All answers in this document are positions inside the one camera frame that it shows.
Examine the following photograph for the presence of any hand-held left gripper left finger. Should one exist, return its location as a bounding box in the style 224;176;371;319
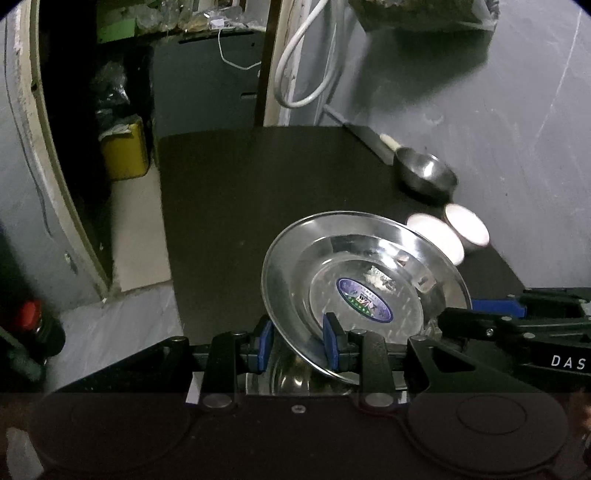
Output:
46;318;274;411

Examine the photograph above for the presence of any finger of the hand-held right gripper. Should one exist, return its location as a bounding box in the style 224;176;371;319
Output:
470;298;528;320
436;307;513;344

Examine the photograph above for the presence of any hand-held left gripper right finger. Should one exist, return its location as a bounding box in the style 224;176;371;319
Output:
322;312;555;409

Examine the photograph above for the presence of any stainless steel plate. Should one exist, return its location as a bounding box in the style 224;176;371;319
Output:
245;344;365;397
261;210;472;385

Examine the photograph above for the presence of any white cup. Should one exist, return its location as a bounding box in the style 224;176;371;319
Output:
443;203;491;256

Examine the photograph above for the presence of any white bowl with red rim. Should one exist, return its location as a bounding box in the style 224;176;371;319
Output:
406;213;464;267

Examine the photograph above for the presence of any stainless steel bowl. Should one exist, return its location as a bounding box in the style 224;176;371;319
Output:
393;148;459;199

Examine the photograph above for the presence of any grey metal sheet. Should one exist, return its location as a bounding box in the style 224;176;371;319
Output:
344;124;398;163

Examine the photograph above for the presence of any red capped bottle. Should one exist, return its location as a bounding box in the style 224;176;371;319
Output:
11;299;65;358

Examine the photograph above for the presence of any yellow bin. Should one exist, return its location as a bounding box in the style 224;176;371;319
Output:
99;115;151;182

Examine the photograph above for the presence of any black cabinet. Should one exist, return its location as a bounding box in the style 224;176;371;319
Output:
150;28;269;139

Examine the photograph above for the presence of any dark plastic bag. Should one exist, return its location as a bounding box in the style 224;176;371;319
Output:
90;60;139;127

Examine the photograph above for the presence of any pile of clear plastic bags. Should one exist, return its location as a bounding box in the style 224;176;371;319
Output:
134;0;245;31

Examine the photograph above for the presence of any green box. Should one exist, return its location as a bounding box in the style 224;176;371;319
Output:
98;17;160;44

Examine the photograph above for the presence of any white hose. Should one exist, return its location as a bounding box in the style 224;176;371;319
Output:
273;0;345;109

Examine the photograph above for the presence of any white door post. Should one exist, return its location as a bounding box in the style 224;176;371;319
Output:
262;0;342;127

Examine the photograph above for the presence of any thin white wire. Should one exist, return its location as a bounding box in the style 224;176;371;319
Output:
217;21;264;71

